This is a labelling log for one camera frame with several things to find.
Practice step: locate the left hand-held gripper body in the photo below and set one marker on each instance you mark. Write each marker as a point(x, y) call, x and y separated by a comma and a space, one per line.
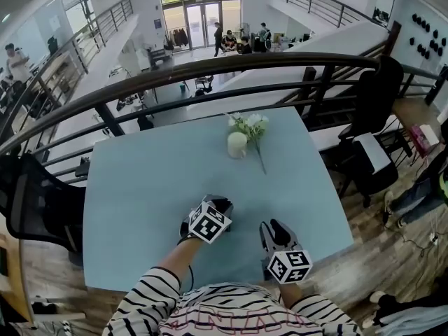
point(206, 222)

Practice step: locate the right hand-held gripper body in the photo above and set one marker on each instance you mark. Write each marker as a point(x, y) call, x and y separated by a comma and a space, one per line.
point(290, 266)

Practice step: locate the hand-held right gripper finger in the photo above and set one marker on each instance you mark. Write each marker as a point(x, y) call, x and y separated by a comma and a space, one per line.
point(281, 233)
point(265, 236)

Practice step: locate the black square container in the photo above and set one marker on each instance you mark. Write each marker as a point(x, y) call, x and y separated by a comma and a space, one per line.
point(229, 220)

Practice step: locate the person's right forearm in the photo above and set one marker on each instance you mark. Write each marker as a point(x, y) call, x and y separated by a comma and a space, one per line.
point(290, 294)

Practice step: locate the person's left forearm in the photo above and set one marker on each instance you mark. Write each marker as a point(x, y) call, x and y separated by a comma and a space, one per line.
point(178, 257)

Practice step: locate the person's striped shirt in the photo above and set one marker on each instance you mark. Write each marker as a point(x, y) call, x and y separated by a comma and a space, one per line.
point(231, 310)

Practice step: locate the white mug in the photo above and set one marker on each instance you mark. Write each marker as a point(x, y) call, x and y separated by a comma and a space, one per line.
point(237, 147)

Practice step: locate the white artificial flowers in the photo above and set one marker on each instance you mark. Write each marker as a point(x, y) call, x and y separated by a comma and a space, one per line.
point(250, 126)

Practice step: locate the white seat cushion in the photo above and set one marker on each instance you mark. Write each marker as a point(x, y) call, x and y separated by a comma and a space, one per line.
point(372, 150)

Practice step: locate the teal bucket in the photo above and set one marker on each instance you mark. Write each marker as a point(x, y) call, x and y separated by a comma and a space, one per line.
point(183, 87)

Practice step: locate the white power strip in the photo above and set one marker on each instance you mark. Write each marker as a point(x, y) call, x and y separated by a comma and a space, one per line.
point(434, 238)

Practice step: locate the black curved balcony railing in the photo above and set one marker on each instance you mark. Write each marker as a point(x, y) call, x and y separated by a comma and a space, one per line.
point(217, 66)

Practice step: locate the pink box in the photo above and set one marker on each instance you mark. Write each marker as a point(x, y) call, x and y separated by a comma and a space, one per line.
point(418, 136)

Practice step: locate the black mesh office chair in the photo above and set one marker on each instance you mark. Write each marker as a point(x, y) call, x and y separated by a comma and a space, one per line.
point(38, 198)

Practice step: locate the black chair with draped jacket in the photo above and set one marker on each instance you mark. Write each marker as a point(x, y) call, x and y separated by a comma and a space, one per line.
point(379, 93)

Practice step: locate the brown wooden desk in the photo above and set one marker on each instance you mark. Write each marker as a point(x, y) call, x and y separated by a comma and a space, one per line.
point(407, 112)

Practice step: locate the white box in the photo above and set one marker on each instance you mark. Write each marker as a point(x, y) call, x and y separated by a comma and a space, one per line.
point(430, 135)

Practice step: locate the clothes rack with dark coats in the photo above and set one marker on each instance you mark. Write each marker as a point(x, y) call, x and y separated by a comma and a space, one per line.
point(176, 38)

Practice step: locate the glass entrance door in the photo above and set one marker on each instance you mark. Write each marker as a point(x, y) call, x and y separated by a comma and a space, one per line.
point(203, 24)

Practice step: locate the light wooden board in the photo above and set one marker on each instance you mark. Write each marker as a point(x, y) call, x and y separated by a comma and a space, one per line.
point(12, 282)

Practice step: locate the black side balcony railing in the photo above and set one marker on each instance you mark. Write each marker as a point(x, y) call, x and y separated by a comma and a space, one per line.
point(87, 30)

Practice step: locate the black straight mezzanine railing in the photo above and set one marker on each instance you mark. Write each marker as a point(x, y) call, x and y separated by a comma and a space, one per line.
point(315, 2)

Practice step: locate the group of black wall-hung bags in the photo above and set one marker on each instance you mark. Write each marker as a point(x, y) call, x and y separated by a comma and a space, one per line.
point(428, 40)

